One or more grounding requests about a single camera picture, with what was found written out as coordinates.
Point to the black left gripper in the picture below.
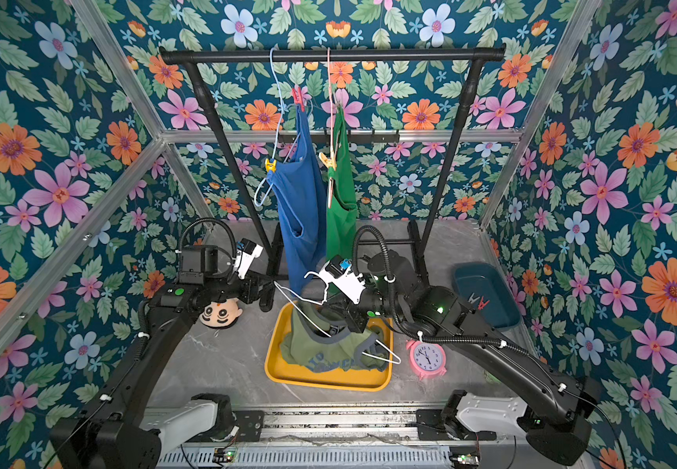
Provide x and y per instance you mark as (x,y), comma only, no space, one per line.
(251,284)

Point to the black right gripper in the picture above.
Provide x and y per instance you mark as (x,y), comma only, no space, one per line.
(353,316)

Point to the olive green tank top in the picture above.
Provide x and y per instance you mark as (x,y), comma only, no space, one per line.
(322,345)

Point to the red clothespin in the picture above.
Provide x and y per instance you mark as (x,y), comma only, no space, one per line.
(481,303)

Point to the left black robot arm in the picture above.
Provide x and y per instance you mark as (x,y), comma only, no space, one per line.
(111,431)

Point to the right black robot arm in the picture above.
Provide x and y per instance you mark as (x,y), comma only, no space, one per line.
(550,410)

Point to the blue tank top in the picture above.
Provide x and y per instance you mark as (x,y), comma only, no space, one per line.
(301,195)

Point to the plush doll toy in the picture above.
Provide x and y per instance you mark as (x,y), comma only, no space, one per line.
(221,315)

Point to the pink alarm clock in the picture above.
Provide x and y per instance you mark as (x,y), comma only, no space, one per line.
(428,360)

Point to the yellow plastic tray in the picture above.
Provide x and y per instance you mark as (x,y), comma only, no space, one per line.
(278,370)

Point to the dark teal plastic bin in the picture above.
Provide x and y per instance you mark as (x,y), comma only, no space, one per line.
(485,281)

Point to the beige clothespin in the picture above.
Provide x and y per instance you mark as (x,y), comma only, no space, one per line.
(326,159)

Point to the pink clothespin on blue top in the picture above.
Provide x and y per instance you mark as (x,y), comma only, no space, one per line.
(300,97)

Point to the black clothes rack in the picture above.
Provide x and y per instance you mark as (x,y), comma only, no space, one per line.
(417,238)

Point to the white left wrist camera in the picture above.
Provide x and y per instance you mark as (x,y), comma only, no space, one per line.
(247,252)

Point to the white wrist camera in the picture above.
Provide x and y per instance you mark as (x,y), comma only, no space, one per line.
(339,272)
(247,252)

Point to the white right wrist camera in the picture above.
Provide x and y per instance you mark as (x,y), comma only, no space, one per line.
(339,272)

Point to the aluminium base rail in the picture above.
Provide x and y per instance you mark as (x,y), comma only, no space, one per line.
(379,424)

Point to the pink wire hanger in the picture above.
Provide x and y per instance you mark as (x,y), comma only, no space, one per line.
(332,110)

